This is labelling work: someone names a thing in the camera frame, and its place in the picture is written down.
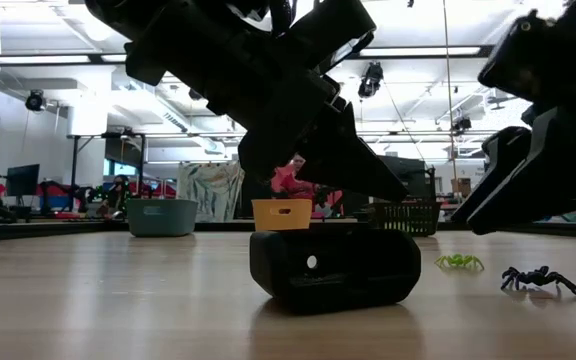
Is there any black toy spider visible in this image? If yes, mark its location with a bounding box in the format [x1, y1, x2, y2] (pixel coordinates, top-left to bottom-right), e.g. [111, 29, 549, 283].
[499, 265, 576, 297]

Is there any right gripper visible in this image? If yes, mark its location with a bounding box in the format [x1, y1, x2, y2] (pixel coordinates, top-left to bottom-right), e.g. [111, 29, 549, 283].
[450, 0, 576, 236]

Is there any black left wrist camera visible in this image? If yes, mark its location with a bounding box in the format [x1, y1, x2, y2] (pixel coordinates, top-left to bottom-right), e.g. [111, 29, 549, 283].
[249, 228, 423, 315]

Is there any teal plastic bin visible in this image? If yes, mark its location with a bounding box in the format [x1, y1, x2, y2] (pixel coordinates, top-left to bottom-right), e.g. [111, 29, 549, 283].
[125, 198, 200, 238]

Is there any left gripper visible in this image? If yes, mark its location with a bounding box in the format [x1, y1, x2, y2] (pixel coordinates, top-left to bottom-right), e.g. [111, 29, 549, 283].
[85, 0, 377, 184]

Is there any brown cardboard box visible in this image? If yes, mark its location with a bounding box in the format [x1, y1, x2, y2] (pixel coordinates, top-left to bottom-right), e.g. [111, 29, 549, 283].
[450, 177, 473, 197]

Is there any black computer monitor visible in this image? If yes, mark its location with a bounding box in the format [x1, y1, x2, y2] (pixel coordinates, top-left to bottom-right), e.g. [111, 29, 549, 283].
[5, 163, 41, 198]
[377, 154, 437, 199]

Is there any black workstation frame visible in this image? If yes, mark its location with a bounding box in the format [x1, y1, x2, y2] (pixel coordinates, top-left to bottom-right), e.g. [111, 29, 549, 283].
[66, 127, 249, 221]

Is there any black robot with green lights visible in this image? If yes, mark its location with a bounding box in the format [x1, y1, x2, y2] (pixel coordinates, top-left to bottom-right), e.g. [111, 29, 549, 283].
[80, 183, 107, 214]

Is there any black frame beam with lights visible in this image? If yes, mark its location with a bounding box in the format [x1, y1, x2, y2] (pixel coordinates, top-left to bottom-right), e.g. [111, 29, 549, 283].
[0, 43, 494, 65]

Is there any black slotted plastic basket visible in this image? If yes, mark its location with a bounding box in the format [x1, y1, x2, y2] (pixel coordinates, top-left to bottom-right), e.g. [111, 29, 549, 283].
[373, 199, 442, 238]

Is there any green toy spider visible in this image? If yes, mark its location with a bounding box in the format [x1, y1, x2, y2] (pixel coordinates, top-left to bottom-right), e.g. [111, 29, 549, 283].
[434, 253, 486, 273]

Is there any white patterned hanging cloth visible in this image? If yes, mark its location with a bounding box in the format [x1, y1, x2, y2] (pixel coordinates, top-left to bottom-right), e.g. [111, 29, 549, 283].
[176, 160, 246, 223]

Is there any black aluminium table frame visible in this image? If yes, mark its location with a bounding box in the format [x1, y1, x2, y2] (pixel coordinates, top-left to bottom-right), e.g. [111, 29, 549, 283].
[0, 218, 576, 245]

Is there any thin yellow cord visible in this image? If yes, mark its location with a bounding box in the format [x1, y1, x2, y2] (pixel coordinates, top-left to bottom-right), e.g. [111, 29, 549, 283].
[441, 0, 458, 221]

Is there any yellow plastic bin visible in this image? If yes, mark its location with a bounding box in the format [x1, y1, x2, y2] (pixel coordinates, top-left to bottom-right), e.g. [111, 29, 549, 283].
[251, 198, 314, 233]

